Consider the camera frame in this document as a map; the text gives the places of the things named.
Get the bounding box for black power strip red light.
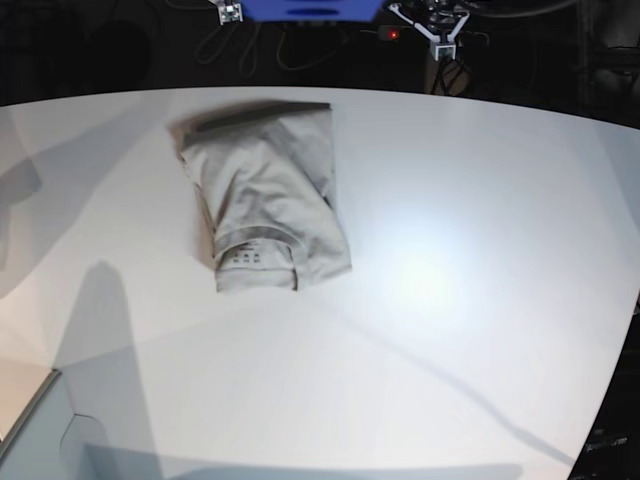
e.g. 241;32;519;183
375;24;489;47

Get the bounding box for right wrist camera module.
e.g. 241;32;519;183
216;5;243;26

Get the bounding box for grey t-shirt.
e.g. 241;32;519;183
170;101;352;292

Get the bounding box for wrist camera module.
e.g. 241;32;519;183
216;5;243;26
431;43;457;62

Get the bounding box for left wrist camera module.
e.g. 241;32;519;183
431;43;457;62

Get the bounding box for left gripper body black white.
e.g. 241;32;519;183
387;0;470;35

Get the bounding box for blue box at top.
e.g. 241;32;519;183
241;0;384;22

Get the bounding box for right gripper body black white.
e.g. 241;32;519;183
209;0;241;7

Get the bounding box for black cable loops on floor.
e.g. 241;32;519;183
194;19;351;76

